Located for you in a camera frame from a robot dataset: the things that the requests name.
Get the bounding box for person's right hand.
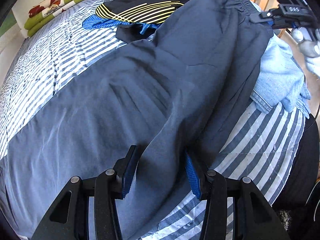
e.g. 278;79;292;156
291;27;320;77

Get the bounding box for landscape painting wall poster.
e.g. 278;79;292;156
0;11;19;54

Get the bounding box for person's dark clothing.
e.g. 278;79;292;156
271;119;320;230

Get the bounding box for black shirt with yellow stripes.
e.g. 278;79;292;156
95;0;220;43

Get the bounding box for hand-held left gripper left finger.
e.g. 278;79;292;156
32;145;137;240

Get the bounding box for light blue denim garment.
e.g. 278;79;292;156
250;1;312;119

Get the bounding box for bright blue striped garment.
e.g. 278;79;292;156
82;14;160;36

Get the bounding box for green floral folded blanket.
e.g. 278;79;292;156
24;0;104;37

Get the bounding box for blue white striped quilt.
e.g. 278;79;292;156
0;0;307;240

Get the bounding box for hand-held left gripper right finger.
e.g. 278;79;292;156
185;150;285;240

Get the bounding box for navy elastic waist pants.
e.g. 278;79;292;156
0;0;273;240

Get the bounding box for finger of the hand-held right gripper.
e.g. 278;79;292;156
269;19;299;30
250;5;284;23

